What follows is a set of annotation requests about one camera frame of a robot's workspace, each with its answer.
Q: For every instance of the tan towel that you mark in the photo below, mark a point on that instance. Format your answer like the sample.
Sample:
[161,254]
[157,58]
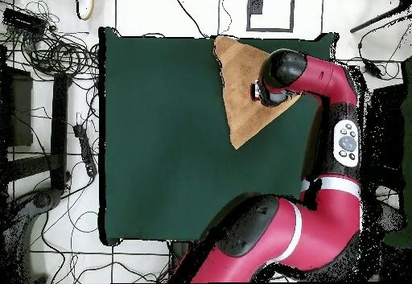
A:
[238,103]

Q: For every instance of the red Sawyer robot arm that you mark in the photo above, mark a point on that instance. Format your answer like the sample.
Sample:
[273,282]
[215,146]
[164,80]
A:
[322,229]

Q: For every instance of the black flat panel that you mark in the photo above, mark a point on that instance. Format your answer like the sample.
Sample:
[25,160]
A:
[388,126]
[19,110]

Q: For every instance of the dark green table cloth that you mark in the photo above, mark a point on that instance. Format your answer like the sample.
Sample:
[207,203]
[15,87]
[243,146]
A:
[161,136]

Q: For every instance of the black power adapter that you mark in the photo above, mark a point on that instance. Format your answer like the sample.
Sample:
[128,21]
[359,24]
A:
[372,69]

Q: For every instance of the black rod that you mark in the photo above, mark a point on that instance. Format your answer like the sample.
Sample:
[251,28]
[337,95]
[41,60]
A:
[375,19]

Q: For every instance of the black stand crossbar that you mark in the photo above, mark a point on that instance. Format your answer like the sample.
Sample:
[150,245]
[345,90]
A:
[29,168]
[388,176]

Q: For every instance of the black power strip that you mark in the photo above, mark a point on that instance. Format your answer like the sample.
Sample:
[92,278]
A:
[85,148]

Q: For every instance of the grey stand base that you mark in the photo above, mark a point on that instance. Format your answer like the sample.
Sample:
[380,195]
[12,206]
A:
[42,200]
[391,216]

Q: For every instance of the white round object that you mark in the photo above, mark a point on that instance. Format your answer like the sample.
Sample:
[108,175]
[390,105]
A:
[85,5]

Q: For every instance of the black electronics box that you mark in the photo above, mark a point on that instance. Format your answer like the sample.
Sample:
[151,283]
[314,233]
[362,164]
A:
[24,21]

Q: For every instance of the grey square tape frame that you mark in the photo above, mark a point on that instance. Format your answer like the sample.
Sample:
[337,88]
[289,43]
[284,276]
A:
[270,30]

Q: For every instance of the black stand post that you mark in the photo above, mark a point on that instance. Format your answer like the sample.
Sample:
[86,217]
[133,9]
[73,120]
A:
[59,129]

